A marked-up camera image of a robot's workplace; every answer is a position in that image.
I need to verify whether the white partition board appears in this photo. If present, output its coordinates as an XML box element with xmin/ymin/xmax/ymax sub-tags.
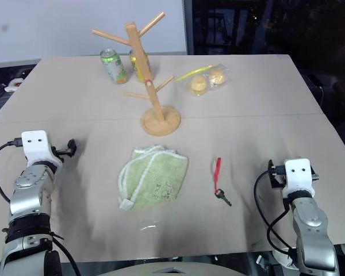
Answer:
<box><xmin>0</xmin><ymin>0</ymin><xmax>189</xmax><ymax>65</ymax></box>

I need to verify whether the clear zip plastic bag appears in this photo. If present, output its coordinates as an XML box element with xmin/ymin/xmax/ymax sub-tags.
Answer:
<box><xmin>174</xmin><ymin>63</ymin><xmax>231</xmax><ymax>98</ymax></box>

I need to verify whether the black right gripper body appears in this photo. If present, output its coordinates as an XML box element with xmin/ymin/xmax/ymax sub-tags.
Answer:
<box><xmin>267</xmin><ymin>159</ymin><xmax>286</xmax><ymax>190</ymax></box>

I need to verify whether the round yellow bun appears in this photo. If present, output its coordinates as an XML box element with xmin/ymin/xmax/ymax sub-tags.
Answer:
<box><xmin>190</xmin><ymin>75</ymin><xmax>208</xmax><ymax>93</ymax></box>
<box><xmin>209</xmin><ymin>68</ymin><xmax>227</xmax><ymax>85</ymax></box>

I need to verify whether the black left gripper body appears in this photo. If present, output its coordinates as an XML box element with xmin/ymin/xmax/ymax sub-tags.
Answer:
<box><xmin>50</xmin><ymin>145</ymin><xmax>67</xmax><ymax>162</ymax></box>

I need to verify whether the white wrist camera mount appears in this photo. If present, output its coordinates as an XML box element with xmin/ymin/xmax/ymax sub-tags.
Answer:
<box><xmin>281</xmin><ymin>157</ymin><xmax>316</xmax><ymax>198</ymax></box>
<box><xmin>21</xmin><ymin>130</ymin><xmax>62</xmax><ymax>168</ymax></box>

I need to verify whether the small white device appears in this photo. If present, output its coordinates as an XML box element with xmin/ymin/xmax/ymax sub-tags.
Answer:
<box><xmin>4</xmin><ymin>77</ymin><xmax>24</xmax><ymax>93</ymax></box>

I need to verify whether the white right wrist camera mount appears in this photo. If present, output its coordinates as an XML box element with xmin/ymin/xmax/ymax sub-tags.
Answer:
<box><xmin>281</xmin><ymin>157</ymin><xmax>316</xmax><ymax>198</ymax></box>

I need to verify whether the green drink can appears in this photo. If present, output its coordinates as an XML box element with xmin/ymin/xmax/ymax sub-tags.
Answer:
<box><xmin>99</xmin><ymin>48</ymin><xmax>129</xmax><ymax>85</ymax></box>

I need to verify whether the yellow drink can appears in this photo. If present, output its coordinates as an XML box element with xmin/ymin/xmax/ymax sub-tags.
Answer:
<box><xmin>128</xmin><ymin>49</ymin><xmax>155</xmax><ymax>84</ymax></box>

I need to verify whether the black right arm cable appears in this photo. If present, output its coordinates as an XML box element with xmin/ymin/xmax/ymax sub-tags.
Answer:
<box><xmin>254</xmin><ymin>169</ymin><xmax>298</xmax><ymax>259</ymax></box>

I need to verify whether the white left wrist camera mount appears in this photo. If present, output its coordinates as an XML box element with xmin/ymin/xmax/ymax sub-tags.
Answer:
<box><xmin>21</xmin><ymin>130</ymin><xmax>62</xmax><ymax>168</ymax></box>

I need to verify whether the wooden branch hanger stand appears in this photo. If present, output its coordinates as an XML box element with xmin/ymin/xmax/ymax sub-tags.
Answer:
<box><xmin>91</xmin><ymin>11</ymin><xmax>182</xmax><ymax>137</ymax></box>

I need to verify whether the black key with red strap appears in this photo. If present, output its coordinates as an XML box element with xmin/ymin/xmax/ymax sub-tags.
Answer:
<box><xmin>211</xmin><ymin>156</ymin><xmax>233</xmax><ymax>208</ymax></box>

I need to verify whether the folded green towel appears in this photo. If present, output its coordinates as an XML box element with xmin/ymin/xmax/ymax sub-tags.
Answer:
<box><xmin>117</xmin><ymin>144</ymin><xmax>189</xmax><ymax>212</ymax></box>

